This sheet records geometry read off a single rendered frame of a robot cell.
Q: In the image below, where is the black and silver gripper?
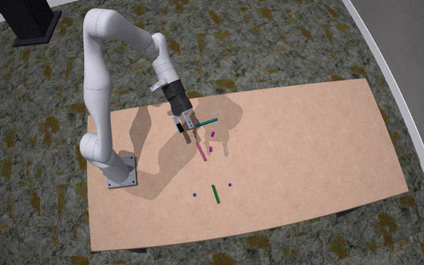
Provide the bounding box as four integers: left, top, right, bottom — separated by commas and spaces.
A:
150, 68, 194, 133

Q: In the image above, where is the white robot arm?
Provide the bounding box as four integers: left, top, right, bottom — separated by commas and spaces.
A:
79, 8, 174, 183

